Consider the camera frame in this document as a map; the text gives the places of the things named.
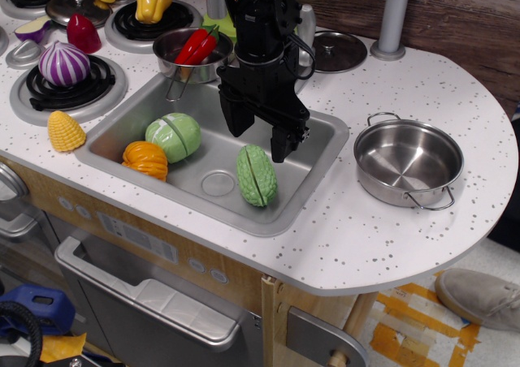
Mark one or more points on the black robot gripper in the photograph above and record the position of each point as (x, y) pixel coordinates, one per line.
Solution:
(265, 90)

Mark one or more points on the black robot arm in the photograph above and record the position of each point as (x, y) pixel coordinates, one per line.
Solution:
(265, 27)

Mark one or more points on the green toy squash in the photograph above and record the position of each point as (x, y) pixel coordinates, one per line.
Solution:
(256, 176)

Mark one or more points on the steel pot lid right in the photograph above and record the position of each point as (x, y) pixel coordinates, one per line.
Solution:
(338, 52)

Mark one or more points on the steel pot lid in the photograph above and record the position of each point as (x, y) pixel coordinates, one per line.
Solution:
(338, 52)
(61, 11)

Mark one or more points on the steel pot lid left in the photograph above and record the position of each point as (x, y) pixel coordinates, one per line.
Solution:
(61, 11)

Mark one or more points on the green toy cabbage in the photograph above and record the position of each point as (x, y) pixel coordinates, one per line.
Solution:
(177, 134)

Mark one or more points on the red toy chili pepper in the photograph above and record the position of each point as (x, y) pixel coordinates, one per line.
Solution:
(198, 47)

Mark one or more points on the grey toy faucet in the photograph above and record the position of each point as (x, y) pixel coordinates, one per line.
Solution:
(307, 27)

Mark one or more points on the orange toy pumpkin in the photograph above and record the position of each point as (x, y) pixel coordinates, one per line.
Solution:
(147, 158)

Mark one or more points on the grey metal pole with base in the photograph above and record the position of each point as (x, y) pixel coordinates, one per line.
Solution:
(389, 47)

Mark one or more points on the rear right stove burner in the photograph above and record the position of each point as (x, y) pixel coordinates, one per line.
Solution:
(125, 32)

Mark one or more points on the yellow toy corn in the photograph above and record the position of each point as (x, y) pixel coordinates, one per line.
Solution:
(64, 132)

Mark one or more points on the dark red toy pepper half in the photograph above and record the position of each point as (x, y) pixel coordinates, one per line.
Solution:
(82, 34)

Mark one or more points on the purple striped toy onion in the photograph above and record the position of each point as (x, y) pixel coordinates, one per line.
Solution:
(64, 65)

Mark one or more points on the grey toy oven door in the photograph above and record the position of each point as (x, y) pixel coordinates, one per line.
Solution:
(150, 317)

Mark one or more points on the front left stove burner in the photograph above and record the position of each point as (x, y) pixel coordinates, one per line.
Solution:
(33, 98)

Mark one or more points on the grey stove knob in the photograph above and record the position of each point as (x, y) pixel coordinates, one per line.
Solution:
(26, 55)

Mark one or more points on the purple toy eggplant slice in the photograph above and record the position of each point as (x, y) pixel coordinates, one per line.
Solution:
(35, 30)

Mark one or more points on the grey suede shoe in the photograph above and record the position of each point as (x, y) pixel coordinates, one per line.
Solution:
(480, 298)

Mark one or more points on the small steel pot with handle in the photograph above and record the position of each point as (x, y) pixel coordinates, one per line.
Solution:
(167, 46)

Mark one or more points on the steel two-handled pan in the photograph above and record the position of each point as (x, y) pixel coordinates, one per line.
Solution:
(407, 163)

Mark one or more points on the blue tool with black cable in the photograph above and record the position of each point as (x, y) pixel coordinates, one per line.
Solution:
(34, 311)

